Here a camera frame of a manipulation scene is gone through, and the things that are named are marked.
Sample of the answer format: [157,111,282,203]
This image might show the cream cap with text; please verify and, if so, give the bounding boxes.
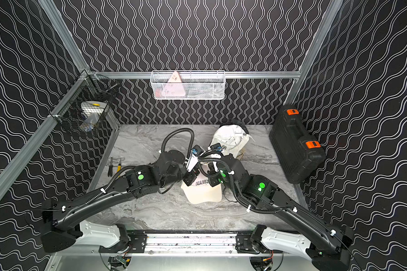
[181,174,222,204]

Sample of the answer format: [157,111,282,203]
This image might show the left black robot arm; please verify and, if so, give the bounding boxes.
[40,128,194,253]

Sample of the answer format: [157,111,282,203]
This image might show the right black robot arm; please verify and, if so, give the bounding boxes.
[197,151,354,271]

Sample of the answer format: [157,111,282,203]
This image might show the white cap at back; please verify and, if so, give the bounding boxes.
[210,119,252,158]

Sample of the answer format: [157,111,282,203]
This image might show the black tool case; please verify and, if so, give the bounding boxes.
[269,105,326,184]

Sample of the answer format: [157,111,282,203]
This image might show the pink triangle card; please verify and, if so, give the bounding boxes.
[161,71,186,98]

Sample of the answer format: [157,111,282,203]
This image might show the aluminium back crossbar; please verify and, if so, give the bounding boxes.
[88,71,301,80]

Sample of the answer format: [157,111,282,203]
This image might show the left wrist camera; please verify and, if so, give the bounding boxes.
[186,145,205,172]

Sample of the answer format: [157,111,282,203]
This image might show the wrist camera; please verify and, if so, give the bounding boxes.
[186,145,205,172]
[209,143,224,159]

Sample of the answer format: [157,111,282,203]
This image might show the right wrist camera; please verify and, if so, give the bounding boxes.
[209,143,224,159]

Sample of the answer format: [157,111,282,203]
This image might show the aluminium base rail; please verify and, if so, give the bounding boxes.
[98,230,271,256]

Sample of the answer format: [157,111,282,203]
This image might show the black wire basket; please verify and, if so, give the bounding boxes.
[52,72,119,135]

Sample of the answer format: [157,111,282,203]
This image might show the aluminium frame post right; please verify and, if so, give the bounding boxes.
[284,0,343,105]

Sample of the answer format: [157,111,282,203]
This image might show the aluminium frame post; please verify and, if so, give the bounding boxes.
[284,0,343,105]
[39,0,90,72]

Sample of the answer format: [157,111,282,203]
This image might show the aluminium left side rail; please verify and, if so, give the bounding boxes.
[0,70,88,201]

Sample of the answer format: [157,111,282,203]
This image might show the aluminium frame post left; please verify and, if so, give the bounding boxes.
[39,0,90,72]

